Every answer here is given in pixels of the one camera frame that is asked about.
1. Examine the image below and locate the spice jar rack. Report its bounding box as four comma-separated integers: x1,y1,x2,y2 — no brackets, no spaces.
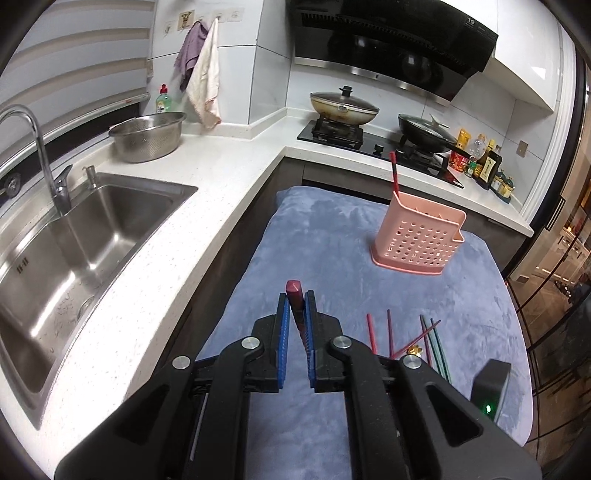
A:
491,170,514,204

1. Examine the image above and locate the steel colander bowl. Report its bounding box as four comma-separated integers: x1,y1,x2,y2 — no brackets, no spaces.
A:
108,112,186,163

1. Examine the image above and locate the clear plastic bottle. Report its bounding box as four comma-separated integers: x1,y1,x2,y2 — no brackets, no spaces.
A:
468,134,487,161

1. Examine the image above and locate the green dish soap bottle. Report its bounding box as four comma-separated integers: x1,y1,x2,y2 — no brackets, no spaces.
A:
155,84,172,113

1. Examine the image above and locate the beige wok with lid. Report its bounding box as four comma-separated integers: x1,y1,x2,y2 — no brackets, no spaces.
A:
310,86,380,126

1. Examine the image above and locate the purple hanging cloth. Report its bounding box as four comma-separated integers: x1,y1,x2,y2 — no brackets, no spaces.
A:
174,21,209,92

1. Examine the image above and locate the dark red chopstick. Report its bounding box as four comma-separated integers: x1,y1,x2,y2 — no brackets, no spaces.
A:
390,320,441,359
387,309,394,359
420,314,433,367
286,280,305,339

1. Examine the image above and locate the green chopstick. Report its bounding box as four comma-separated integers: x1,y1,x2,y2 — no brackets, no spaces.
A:
425,317,446,379
431,321,452,383

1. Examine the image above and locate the black wok with lid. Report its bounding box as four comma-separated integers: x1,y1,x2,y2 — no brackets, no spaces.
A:
398,114,469,157

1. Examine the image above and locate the red instant noodle cup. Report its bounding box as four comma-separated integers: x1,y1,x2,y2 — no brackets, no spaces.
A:
449,151,471,172

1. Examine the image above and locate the yellow snack packet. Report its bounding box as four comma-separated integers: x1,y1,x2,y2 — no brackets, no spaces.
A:
457,128,471,150

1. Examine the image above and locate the black gas stove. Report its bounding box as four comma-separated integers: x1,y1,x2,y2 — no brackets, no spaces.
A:
297,117,464,189

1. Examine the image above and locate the dark soy sauce bottle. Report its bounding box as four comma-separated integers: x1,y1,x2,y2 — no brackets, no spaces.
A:
473,145,502,190

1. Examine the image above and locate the blue-grey table cloth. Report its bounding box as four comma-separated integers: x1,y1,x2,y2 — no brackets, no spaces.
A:
200,186,533,479

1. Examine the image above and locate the small green-cap jar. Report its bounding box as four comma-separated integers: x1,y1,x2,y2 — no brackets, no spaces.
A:
464,160,477,177

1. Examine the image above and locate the white hanging towel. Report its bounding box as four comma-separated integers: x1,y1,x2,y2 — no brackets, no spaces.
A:
185,18,221,130

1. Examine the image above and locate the pink perforated utensil holder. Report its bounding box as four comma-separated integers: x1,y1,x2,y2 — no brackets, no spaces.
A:
370,192,467,276

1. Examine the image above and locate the gold flower spoon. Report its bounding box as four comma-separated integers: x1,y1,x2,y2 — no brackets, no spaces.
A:
406,344,423,358

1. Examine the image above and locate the white kitchen countertop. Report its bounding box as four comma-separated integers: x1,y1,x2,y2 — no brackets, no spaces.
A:
0,112,536,480

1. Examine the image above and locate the steel kitchen sink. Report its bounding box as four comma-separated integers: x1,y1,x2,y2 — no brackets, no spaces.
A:
1,172,197,428

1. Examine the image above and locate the chrome faucet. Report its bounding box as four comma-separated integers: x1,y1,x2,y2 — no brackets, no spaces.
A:
1,104,72,216

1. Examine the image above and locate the bright red chopstick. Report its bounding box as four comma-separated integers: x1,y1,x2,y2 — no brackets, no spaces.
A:
390,151,400,197
367,313,378,355

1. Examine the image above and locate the black range hood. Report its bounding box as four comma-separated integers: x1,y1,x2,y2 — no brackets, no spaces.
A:
288,1,498,105

